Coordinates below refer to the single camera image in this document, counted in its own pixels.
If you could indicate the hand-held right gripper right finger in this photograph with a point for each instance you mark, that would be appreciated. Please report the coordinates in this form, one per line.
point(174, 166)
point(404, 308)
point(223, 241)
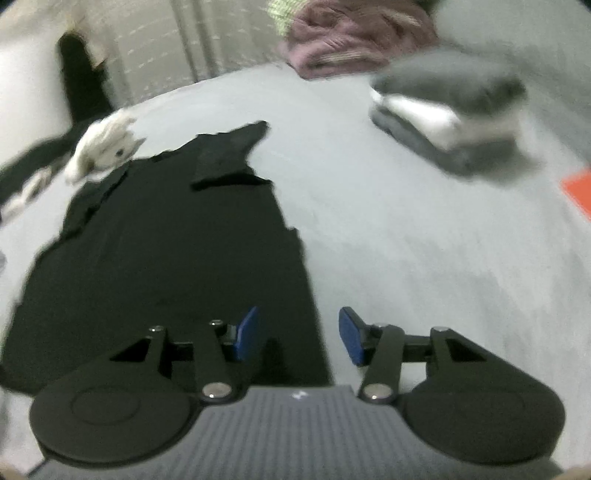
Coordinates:
point(351, 334)

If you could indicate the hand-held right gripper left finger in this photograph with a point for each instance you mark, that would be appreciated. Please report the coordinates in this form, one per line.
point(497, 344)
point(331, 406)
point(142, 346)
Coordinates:
point(245, 334)

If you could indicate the black sweater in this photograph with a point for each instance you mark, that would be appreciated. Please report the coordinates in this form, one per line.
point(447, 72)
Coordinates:
point(175, 277)

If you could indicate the black clothes pile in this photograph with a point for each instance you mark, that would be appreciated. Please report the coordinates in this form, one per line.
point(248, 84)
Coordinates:
point(32, 166)

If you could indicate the light grey folded garment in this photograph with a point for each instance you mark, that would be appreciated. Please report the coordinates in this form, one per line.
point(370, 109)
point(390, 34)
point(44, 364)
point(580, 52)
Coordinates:
point(461, 157)

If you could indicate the white folded garment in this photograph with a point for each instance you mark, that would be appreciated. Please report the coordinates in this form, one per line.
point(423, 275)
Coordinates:
point(429, 120)

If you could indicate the white plush dog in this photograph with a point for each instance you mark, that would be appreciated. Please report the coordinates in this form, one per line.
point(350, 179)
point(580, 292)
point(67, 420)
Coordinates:
point(106, 147)

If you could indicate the cream folded cloth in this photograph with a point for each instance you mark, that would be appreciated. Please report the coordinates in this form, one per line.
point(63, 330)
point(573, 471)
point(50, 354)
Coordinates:
point(27, 194)

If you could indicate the orange flat object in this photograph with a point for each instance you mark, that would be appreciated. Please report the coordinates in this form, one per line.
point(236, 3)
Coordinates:
point(579, 194)

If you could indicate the dark grey folded garment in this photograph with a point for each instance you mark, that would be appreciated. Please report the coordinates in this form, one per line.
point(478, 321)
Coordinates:
point(448, 81)

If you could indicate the pink quilt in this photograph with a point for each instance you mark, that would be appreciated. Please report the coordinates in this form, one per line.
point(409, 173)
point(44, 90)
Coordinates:
point(351, 41)

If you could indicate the grey patterned curtain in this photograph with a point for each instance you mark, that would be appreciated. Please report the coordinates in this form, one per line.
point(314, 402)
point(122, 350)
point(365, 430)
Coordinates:
point(184, 41)

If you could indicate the black hanging garment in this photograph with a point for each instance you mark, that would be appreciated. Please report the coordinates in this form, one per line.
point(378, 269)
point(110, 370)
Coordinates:
point(83, 78)

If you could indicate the green patterned cloth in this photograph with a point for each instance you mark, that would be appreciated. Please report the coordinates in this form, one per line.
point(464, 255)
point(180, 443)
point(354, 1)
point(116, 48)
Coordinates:
point(284, 14)

